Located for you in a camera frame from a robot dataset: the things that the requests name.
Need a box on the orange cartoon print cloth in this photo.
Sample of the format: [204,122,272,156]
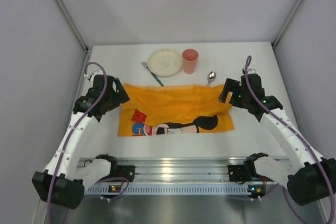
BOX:
[118,84,234,137]

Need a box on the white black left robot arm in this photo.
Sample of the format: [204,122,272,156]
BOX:
[32,73,130,209]

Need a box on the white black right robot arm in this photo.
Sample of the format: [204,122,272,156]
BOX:
[219,73,335,206]

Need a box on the pink plastic cup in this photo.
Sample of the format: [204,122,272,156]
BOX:
[182,49,199,74]

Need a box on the cream round plate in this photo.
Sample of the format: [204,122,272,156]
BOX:
[147,49,182,77]

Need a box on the spoon with teal handle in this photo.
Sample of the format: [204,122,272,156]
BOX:
[207,71,216,87]

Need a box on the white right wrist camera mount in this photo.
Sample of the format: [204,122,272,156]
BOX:
[242,68,257,74]

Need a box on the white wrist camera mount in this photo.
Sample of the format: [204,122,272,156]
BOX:
[83,69,103,81]
[242,68,257,74]

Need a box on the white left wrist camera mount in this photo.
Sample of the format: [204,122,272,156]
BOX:
[83,69,103,81]

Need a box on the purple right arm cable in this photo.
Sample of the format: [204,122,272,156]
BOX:
[244,55,336,224]

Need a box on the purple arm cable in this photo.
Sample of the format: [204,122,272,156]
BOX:
[244,55,336,224]
[46,62,131,224]

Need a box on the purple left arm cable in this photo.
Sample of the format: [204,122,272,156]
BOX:
[46,62,131,224]

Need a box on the fork with teal handle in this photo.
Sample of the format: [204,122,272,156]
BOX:
[141,61,164,87]

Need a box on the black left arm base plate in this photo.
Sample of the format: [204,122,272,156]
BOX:
[117,165,135,182]

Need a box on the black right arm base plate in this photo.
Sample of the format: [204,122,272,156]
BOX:
[227,165,250,185]

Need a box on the aluminium mounting rail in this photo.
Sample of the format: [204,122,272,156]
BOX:
[76,157,292,184]

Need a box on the perforated grey cable duct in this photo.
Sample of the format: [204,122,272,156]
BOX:
[85,184,265,196]

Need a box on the left aluminium frame post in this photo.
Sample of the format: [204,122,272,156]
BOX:
[54,0,89,52]

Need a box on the aluminium frame post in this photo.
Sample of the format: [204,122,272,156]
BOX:
[271,0,305,50]
[54,0,89,52]

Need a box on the right aluminium frame post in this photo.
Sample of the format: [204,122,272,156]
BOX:
[271,0,305,50]

